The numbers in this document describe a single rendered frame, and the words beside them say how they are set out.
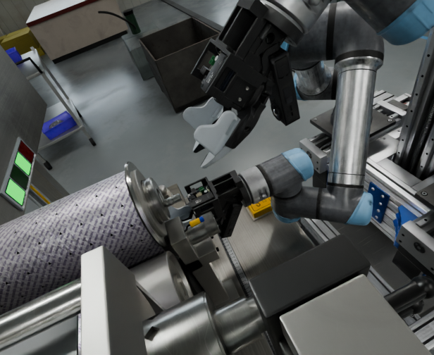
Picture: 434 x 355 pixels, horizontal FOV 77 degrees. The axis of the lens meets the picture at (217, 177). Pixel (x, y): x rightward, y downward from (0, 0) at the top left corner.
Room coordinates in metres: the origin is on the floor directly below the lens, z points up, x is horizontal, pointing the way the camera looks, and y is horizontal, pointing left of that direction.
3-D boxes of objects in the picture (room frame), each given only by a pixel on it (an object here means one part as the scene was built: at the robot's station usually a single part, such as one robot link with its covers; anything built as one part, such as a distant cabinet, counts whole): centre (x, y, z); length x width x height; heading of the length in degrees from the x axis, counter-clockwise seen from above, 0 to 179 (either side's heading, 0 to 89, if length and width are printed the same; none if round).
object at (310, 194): (0.40, -0.16, 1.01); 0.11 x 0.08 x 0.11; 56
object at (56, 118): (3.01, 1.52, 0.51); 1.09 x 0.64 x 1.03; 13
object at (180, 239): (0.28, 0.07, 1.05); 0.06 x 0.05 x 0.31; 97
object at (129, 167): (0.31, 0.12, 1.25); 0.15 x 0.01 x 0.15; 7
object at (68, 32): (7.42, 1.69, 0.40); 2.11 x 1.71 x 0.79; 10
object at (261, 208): (0.50, -0.09, 0.91); 0.07 x 0.07 x 0.02; 7
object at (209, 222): (0.29, 0.04, 1.18); 0.04 x 0.02 x 0.04; 7
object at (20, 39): (7.70, 3.52, 0.24); 1.35 x 0.93 x 0.49; 100
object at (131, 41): (4.42, 0.40, 0.44); 0.87 x 0.69 x 0.87; 9
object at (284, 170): (0.41, -0.14, 1.11); 0.11 x 0.08 x 0.09; 97
